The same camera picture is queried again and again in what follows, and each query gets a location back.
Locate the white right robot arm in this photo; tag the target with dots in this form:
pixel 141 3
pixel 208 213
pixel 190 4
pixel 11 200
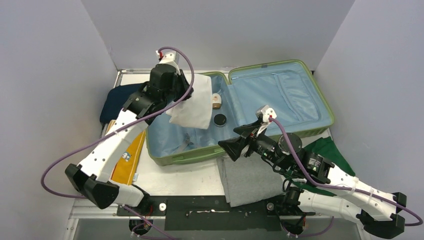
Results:
pixel 315 184

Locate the green suitcase with blue lining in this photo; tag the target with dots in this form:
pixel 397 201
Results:
pixel 286 86

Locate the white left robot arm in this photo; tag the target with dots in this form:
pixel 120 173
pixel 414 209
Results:
pixel 92 176

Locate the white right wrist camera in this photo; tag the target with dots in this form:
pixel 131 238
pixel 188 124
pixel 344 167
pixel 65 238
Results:
pixel 264 115

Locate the navy blue folded cloth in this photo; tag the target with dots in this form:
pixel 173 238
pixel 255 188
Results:
pixel 115 101

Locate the black round cosmetic jar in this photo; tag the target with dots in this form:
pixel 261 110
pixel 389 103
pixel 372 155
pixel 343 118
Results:
pixel 220 120

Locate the grey shirt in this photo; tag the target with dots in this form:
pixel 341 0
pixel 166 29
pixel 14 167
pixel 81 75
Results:
pixel 248 180

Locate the white shirt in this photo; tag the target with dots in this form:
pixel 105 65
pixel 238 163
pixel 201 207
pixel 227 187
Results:
pixel 195 112

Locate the yellow striped towel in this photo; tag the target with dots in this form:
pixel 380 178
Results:
pixel 125 169

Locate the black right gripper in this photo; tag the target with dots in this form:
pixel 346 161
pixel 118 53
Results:
pixel 249 139

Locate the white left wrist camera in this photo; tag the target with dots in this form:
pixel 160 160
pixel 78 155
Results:
pixel 170 58

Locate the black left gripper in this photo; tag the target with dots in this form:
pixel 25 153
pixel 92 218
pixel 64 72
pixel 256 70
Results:
pixel 182 81

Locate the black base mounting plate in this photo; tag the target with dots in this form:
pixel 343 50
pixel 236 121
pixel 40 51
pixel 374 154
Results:
pixel 213 213

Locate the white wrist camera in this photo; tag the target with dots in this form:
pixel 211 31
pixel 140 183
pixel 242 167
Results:
pixel 264 115
pixel 170 58

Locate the white oval lotion bottle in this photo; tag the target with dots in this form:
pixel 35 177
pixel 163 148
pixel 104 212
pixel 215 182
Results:
pixel 216 101

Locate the dark green cloth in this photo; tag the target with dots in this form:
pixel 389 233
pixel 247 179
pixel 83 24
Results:
pixel 328 149

